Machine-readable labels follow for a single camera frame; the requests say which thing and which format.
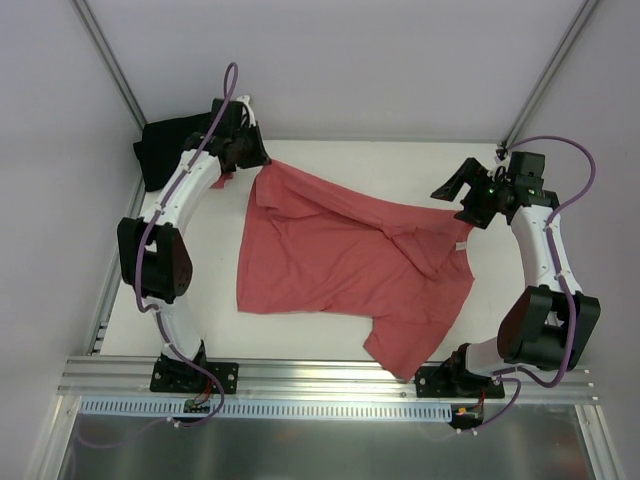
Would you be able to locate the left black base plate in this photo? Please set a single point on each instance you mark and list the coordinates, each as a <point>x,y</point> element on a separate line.
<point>173,376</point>

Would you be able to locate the white slotted cable duct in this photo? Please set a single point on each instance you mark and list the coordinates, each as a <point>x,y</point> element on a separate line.
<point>263,409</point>

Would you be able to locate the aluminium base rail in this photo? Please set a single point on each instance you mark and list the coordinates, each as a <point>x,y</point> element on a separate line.
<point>288,379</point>

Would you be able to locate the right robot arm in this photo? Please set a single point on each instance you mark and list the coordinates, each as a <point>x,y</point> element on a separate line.
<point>545,332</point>

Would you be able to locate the left rear frame post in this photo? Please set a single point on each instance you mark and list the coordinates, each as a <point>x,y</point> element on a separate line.
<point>99,40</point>

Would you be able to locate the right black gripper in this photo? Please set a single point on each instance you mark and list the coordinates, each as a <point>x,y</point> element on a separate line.
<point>476,195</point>

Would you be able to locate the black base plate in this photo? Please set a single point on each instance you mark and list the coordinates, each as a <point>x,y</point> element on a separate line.
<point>173,376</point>
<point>444,382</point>

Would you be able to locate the frame post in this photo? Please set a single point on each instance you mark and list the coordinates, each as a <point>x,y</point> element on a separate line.
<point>570,37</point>
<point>99,40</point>

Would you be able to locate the folded black t shirt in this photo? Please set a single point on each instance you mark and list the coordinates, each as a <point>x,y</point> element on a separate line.
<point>160,147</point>

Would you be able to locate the red t shirt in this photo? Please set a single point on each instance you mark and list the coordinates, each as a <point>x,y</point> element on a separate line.
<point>222,180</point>
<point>310,245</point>

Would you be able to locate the right rear frame post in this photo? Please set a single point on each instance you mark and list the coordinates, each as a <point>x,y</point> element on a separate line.
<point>570,37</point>

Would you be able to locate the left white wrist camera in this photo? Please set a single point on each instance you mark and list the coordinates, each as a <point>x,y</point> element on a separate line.
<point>248,118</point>

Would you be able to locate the folded red t shirt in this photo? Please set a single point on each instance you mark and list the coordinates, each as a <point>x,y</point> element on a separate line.
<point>222,180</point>

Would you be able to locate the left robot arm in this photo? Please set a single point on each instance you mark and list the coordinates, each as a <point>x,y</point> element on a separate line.
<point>153,255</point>

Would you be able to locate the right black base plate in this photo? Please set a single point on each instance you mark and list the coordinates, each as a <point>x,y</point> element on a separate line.
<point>444,382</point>

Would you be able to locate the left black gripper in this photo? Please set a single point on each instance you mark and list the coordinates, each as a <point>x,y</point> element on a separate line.
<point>255,151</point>

